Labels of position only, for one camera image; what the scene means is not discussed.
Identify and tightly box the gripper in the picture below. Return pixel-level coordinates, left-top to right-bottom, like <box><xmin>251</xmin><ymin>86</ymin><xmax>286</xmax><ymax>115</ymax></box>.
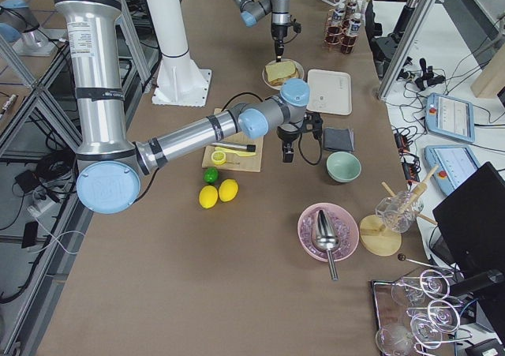
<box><xmin>277</xmin><ymin>112</ymin><xmax>322</xmax><ymax>163</ymax></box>
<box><xmin>271</xmin><ymin>13</ymin><xmax>301</xmax><ymax>62</ymax></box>

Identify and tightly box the bread slice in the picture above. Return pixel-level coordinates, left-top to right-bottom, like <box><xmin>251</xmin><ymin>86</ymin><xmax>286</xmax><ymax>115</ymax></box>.
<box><xmin>264</xmin><ymin>60</ymin><xmax>298</xmax><ymax>85</ymax></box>

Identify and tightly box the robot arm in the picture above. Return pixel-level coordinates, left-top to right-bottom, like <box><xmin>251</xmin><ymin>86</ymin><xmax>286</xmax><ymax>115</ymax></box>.
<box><xmin>234</xmin><ymin>0</ymin><xmax>301</xmax><ymax>62</ymax></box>
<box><xmin>54</xmin><ymin>0</ymin><xmax>309</xmax><ymax>214</ymax></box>

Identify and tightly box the cream tray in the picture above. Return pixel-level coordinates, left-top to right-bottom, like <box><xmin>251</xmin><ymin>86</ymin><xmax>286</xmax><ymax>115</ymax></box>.
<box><xmin>307</xmin><ymin>69</ymin><xmax>352</xmax><ymax>116</ymax></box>

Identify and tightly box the mirrored tray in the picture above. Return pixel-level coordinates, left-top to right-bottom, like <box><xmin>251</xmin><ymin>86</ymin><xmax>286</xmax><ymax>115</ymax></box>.
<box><xmin>372</xmin><ymin>281</ymin><xmax>464</xmax><ymax>353</ymax></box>

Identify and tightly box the white plate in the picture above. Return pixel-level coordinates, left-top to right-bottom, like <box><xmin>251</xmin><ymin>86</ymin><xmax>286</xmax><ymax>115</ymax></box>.
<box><xmin>262</xmin><ymin>59</ymin><xmax>304</xmax><ymax>89</ymax></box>

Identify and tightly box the yellow peeler tool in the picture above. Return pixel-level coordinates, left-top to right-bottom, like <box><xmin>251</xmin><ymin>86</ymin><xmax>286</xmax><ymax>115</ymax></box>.
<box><xmin>215</xmin><ymin>147</ymin><xmax>256</xmax><ymax>157</ymax></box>

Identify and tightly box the grey folded cloth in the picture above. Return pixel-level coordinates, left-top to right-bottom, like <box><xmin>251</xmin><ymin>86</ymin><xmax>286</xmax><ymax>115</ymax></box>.
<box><xmin>323</xmin><ymin>127</ymin><xmax>354</xmax><ymax>152</ymax></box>

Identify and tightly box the wooden cutting board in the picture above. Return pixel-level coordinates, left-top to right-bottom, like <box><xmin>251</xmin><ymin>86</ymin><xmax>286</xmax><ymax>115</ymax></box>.
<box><xmin>201</xmin><ymin>133</ymin><xmax>264</xmax><ymax>172</ymax></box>

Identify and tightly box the green bowl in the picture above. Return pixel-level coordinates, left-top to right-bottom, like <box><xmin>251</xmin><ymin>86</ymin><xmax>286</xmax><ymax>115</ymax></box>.
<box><xmin>326</xmin><ymin>152</ymin><xmax>362</xmax><ymax>183</ymax></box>

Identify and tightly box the copper bottle rack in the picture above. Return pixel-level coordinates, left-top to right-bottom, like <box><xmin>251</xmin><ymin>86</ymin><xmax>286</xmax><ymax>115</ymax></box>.
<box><xmin>324</xmin><ymin>0</ymin><xmax>363</xmax><ymax>54</ymax></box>

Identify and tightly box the lemon half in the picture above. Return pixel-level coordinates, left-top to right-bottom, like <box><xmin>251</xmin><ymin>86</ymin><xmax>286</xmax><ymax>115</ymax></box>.
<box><xmin>211</xmin><ymin>150</ymin><xmax>226</xmax><ymax>166</ymax></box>

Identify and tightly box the yellow lemon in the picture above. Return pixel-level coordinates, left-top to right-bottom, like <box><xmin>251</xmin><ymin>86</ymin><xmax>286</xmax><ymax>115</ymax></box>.
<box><xmin>218</xmin><ymin>178</ymin><xmax>239</xmax><ymax>202</ymax></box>
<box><xmin>198</xmin><ymin>185</ymin><xmax>219</xmax><ymax>209</ymax></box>

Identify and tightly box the clear ice cubes pile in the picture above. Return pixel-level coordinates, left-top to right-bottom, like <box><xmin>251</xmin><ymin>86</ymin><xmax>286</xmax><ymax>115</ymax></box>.
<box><xmin>298</xmin><ymin>211</ymin><xmax>357</xmax><ymax>262</ymax></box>

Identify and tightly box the green lime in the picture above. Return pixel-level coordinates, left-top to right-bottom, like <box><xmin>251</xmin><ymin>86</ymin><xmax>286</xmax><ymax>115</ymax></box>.
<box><xmin>204</xmin><ymin>167</ymin><xmax>219</xmax><ymax>185</ymax></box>

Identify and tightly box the steel ice scoop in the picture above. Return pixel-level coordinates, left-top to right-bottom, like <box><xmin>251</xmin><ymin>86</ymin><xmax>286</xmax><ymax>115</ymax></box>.
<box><xmin>312</xmin><ymin>209</ymin><xmax>339</xmax><ymax>281</ymax></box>

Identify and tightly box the pink bowl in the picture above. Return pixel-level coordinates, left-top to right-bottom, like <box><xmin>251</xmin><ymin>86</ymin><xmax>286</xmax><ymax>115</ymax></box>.
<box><xmin>297</xmin><ymin>203</ymin><xmax>359</xmax><ymax>262</ymax></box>

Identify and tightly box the glass mug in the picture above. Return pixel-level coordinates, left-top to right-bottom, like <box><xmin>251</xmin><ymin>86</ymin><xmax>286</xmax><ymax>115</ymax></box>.
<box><xmin>376</xmin><ymin>191</ymin><xmax>424</xmax><ymax>234</ymax></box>

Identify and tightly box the wooden mug stand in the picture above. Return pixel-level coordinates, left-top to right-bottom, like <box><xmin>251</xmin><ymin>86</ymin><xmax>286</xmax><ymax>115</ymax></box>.
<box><xmin>359</xmin><ymin>168</ymin><xmax>438</xmax><ymax>257</ymax></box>

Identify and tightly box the teach pendant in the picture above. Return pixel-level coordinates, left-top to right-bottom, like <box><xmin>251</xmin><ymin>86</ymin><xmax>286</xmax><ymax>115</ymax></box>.
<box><xmin>424</xmin><ymin>145</ymin><xmax>481</xmax><ymax>196</ymax></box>
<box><xmin>425</xmin><ymin>93</ymin><xmax>475</xmax><ymax>144</ymax></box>

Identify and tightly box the wine glass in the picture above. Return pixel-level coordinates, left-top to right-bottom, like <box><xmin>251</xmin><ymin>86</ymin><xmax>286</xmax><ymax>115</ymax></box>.
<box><xmin>375</xmin><ymin>314</ymin><xmax>473</xmax><ymax>355</ymax></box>
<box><xmin>406</xmin><ymin>299</ymin><xmax>461</xmax><ymax>333</ymax></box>
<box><xmin>391</xmin><ymin>269</ymin><xmax>450</xmax><ymax>307</ymax></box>

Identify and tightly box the black laptop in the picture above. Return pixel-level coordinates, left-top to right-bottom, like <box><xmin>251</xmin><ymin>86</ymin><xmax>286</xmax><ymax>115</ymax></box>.
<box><xmin>432</xmin><ymin>162</ymin><xmax>504</xmax><ymax>286</ymax></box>

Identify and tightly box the black handled knife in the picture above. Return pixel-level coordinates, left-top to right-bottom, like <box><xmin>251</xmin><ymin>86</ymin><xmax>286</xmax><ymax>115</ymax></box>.
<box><xmin>211</xmin><ymin>142</ymin><xmax>256</xmax><ymax>152</ymax></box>

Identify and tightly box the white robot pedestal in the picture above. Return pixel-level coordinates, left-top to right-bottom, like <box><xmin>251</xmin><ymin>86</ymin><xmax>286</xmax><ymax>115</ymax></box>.
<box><xmin>147</xmin><ymin>0</ymin><xmax>211</xmax><ymax>107</ymax></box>

